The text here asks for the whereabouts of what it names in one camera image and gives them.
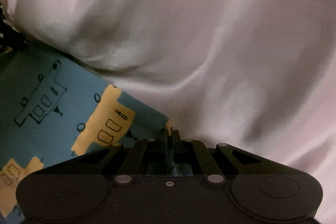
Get blue pants with yellow cars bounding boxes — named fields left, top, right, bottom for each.
left=1, top=48, right=171, bottom=223

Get pink satin sheet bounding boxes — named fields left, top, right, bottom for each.
left=1, top=0, right=335, bottom=223

